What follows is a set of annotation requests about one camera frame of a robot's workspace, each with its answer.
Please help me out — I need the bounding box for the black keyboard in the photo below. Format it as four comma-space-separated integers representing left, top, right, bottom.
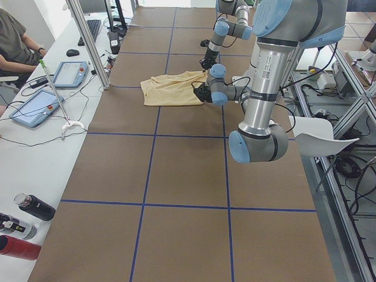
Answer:
86, 19, 102, 42

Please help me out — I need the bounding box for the black water bottle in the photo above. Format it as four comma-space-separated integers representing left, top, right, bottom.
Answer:
14, 193, 56, 221

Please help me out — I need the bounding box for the reacher grabber stick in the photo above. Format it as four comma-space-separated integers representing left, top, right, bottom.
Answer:
39, 59, 85, 140

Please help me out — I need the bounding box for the white chair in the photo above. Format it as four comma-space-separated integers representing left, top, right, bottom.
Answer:
289, 116, 359, 157

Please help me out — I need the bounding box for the blue teach pendant near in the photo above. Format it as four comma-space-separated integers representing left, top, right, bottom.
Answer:
9, 89, 59, 128

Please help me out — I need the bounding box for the seated person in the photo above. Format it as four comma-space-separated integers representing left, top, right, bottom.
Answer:
1, 9, 46, 88

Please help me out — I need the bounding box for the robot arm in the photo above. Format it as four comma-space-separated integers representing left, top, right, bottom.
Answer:
200, 0, 252, 72
193, 1, 348, 163

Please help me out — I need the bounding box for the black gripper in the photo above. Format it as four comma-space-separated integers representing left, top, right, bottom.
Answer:
199, 49, 219, 73
193, 83, 212, 103

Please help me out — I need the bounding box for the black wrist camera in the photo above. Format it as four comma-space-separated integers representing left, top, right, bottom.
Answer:
200, 39, 210, 48

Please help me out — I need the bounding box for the aluminium frame post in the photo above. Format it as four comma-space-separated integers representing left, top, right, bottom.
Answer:
66, 0, 110, 90

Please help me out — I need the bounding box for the black power adapter box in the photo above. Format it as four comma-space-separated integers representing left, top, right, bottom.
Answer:
108, 31, 120, 55

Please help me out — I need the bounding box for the black computer mouse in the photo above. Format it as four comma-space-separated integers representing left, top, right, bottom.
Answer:
66, 49, 80, 57

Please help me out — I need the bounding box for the blue teach pendant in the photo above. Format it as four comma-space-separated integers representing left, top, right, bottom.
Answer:
9, 89, 59, 128
52, 61, 88, 88

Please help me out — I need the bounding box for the grey labelled bottle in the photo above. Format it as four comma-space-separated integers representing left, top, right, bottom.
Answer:
1, 213, 37, 240

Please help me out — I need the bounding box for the cream long-sleeve printed shirt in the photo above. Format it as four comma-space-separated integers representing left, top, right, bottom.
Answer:
140, 71, 207, 106

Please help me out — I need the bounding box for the blue teach pendant far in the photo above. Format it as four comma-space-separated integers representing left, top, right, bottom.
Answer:
52, 61, 88, 88

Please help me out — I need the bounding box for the red water bottle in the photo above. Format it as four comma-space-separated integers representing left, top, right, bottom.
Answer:
1, 235, 41, 260

